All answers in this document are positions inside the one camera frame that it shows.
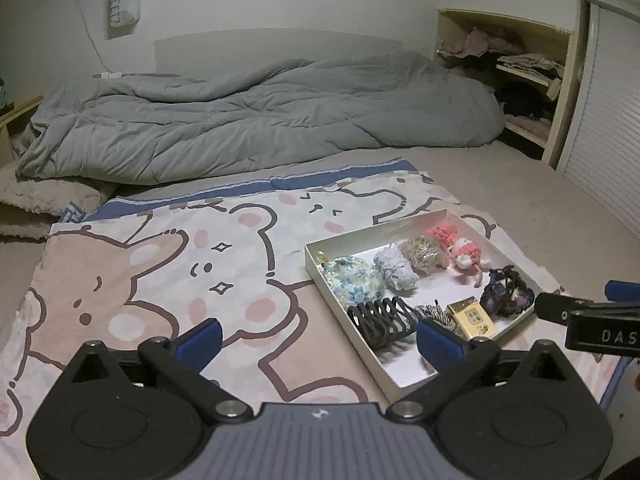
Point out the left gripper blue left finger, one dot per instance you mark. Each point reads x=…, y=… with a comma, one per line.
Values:
x=197, y=347

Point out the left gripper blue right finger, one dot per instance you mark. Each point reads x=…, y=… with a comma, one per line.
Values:
x=438, y=346

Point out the striped metallic scrunchie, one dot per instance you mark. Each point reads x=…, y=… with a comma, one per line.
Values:
x=442, y=317

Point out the yellow small card box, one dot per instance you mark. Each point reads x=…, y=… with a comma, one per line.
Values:
x=471, y=318

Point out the black hair claw clip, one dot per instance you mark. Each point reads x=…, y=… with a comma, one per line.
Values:
x=384, y=321

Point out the dark brown knitted scrunchie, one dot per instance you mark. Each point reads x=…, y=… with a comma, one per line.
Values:
x=506, y=293

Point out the bag of rubber bands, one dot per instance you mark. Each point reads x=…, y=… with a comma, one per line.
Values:
x=425, y=254

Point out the pink crochet doll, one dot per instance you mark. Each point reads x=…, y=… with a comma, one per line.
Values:
x=465, y=254

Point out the floral silk round pouch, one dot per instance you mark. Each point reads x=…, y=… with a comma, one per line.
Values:
x=352, y=280

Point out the cartoon bear print blanket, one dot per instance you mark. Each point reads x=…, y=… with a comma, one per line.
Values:
x=238, y=257

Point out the white louvered closet door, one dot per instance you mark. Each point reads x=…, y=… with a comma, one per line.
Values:
x=601, y=152

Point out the beige fleece blanket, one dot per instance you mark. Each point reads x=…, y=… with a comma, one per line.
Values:
x=29, y=207

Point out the grey quilted duvet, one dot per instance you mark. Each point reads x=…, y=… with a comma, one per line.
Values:
x=152, y=129

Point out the open wardrobe shelf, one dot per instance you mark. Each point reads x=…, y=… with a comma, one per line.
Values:
x=538, y=107

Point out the folded beige clothes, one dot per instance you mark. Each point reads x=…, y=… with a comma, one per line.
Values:
x=533, y=61

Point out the wooden bedside shelf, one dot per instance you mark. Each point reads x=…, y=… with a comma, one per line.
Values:
x=12, y=124

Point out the pink clothes pile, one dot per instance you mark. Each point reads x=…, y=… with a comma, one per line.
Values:
x=477, y=43

